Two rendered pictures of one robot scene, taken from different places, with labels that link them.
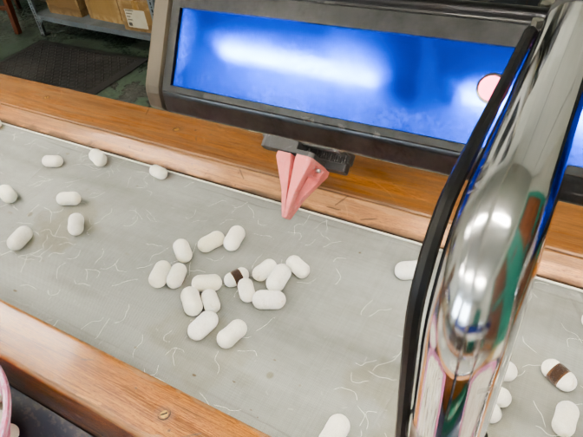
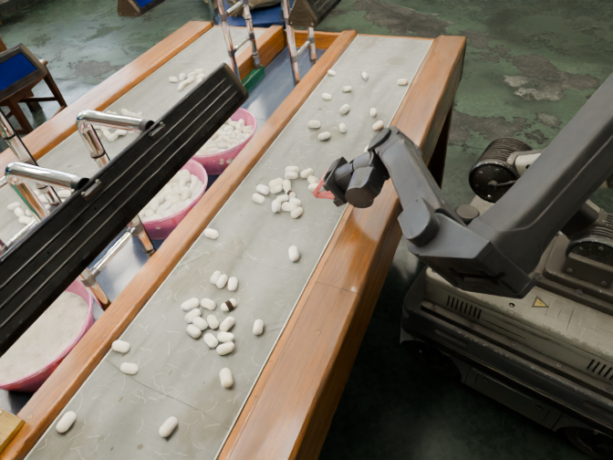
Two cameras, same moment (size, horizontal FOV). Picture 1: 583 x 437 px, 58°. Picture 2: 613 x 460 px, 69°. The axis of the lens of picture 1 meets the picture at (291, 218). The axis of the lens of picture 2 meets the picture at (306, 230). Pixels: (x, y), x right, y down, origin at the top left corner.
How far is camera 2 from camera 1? 0.91 m
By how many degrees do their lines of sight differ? 60
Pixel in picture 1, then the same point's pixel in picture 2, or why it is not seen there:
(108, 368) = (239, 168)
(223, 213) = not seen: hidden behind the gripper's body
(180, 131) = not seen: hidden behind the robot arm
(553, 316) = (266, 312)
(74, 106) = (421, 99)
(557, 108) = (99, 115)
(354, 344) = (254, 238)
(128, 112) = (420, 120)
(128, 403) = (224, 177)
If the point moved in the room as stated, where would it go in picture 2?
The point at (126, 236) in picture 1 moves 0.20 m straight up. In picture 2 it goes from (320, 154) to (314, 88)
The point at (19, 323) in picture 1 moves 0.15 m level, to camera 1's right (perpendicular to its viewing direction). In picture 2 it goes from (262, 141) to (267, 172)
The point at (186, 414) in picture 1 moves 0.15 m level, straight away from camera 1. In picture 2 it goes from (219, 192) to (268, 166)
